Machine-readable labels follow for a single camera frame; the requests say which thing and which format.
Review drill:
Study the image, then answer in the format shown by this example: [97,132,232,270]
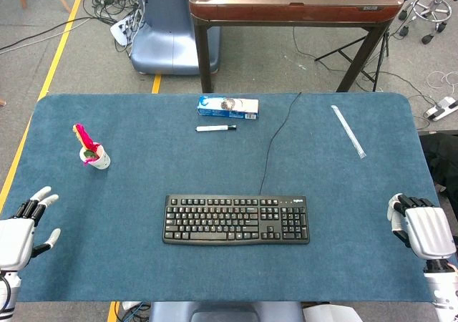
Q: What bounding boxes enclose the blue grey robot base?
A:
[129,0,221,76]

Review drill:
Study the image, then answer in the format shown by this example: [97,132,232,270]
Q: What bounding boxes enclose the black stool chrome wheeled base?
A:
[399,0,452,45]

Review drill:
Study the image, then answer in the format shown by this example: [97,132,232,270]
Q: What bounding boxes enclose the grey blue robot torso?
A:
[148,301,305,322]

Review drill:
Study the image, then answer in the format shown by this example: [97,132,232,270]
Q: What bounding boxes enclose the black Logitech keyboard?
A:
[162,194,311,246]

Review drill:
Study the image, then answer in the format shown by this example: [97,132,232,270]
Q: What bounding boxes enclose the blue felt table mat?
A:
[0,92,451,303]

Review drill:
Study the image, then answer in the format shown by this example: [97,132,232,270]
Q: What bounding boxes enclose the tangled black floor cables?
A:
[84,0,146,26]

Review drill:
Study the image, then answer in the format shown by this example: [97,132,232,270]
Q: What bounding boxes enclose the white grey power strip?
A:
[424,96,458,122]

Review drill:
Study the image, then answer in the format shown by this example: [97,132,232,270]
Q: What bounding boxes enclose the black keyboard cable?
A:
[258,92,303,196]

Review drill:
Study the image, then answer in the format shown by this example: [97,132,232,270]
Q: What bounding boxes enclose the black tripod stand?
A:
[314,31,390,92]

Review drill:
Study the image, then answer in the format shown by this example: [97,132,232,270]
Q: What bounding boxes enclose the white paper cup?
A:
[79,142,112,171]

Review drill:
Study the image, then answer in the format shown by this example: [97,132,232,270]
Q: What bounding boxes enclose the clear plastic wrapped strip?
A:
[330,104,367,160]

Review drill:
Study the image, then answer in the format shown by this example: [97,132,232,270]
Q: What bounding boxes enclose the long yellow floor tape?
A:
[0,0,89,208]

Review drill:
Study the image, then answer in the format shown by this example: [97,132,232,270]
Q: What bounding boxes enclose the white coiled floor cable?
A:
[427,69,458,94]

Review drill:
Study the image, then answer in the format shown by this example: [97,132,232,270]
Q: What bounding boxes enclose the brown mahjong table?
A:
[188,0,402,94]

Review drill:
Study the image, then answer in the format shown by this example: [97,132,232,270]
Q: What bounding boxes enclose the blue white cardboard box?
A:
[197,95,260,121]

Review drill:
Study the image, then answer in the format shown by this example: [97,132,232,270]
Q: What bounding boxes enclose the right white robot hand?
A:
[387,192,457,262]

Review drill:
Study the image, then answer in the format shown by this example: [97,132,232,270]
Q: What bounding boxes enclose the white power strip with plugs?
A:
[109,12,144,47]

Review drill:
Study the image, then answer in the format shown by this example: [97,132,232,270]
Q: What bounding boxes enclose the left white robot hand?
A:
[0,185,62,271]

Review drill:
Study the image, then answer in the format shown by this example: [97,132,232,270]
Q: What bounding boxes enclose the white marker black cap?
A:
[195,124,238,133]

